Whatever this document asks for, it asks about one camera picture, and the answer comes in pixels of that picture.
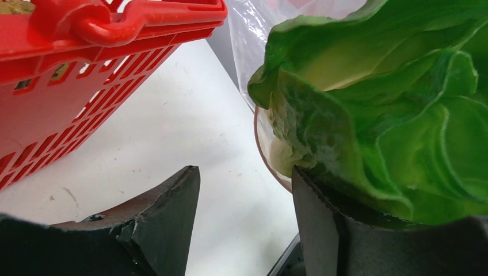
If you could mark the green lettuce head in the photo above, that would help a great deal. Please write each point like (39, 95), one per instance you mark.
(387, 105)

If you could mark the clear zip top bag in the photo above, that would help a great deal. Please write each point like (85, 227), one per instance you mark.
(248, 57)

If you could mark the red plastic shopping basket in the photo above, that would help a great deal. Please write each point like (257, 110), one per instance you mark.
(66, 67)

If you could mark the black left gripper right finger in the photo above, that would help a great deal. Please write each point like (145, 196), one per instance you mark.
(341, 236)

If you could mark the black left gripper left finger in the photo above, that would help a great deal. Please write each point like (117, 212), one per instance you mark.
(149, 234)

